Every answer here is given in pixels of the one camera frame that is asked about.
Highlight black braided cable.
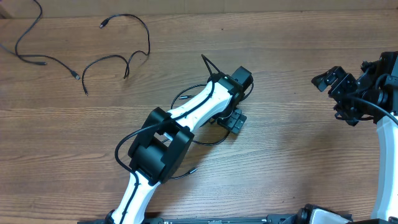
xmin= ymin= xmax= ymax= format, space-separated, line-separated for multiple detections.
xmin=161 ymin=83 xmax=233 ymax=180

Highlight black thin USB cable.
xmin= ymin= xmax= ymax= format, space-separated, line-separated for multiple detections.
xmin=81 ymin=13 xmax=151 ymax=96

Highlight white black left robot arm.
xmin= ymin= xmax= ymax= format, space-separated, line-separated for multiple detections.
xmin=105 ymin=67 xmax=253 ymax=223

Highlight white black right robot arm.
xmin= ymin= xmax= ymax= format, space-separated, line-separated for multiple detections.
xmin=312 ymin=52 xmax=397 ymax=223

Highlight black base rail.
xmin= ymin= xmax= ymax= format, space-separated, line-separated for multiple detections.
xmin=77 ymin=213 xmax=352 ymax=224

